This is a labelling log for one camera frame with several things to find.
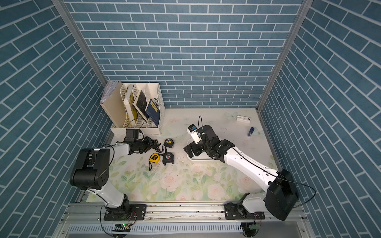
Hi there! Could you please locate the black tape measure yellow label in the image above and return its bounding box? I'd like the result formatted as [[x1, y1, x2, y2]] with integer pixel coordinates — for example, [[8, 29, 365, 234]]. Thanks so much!
[[162, 152, 174, 166]]

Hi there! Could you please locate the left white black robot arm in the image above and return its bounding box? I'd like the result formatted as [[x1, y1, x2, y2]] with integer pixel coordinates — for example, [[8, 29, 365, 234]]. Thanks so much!
[[69, 129, 159, 221]]

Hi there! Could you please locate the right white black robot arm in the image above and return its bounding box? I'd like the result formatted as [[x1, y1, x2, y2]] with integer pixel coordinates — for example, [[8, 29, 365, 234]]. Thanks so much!
[[184, 124, 298, 221]]

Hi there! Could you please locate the white small rectangular box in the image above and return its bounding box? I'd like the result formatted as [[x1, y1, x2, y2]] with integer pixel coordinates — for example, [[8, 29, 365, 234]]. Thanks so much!
[[236, 115, 251, 124]]

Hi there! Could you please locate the dark blue book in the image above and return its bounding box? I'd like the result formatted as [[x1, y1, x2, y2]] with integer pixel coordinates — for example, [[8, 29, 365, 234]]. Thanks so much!
[[145, 99, 160, 127]]

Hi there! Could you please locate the white desktop file organizer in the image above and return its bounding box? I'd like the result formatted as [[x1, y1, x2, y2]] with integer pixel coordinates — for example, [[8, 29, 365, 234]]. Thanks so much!
[[112, 83, 165, 136]]

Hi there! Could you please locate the black yellow book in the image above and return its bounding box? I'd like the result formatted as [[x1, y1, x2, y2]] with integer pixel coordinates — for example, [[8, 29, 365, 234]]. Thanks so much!
[[133, 90, 149, 122]]

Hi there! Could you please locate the small blue bottle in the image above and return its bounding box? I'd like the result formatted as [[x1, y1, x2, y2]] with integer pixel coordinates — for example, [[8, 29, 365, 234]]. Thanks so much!
[[248, 127, 255, 137]]

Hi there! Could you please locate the white yellow book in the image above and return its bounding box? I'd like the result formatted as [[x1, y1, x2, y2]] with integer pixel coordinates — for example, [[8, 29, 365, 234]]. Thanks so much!
[[123, 85, 138, 128]]

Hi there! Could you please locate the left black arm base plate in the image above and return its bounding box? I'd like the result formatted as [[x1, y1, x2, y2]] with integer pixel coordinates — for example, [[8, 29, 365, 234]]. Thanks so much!
[[103, 204, 147, 221]]

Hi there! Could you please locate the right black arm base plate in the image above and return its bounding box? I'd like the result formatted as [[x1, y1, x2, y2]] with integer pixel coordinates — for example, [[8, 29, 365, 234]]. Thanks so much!
[[224, 202, 265, 221]]

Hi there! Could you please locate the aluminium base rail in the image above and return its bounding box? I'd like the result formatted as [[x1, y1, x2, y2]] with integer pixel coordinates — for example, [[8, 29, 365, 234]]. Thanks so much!
[[53, 201, 315, 238]]

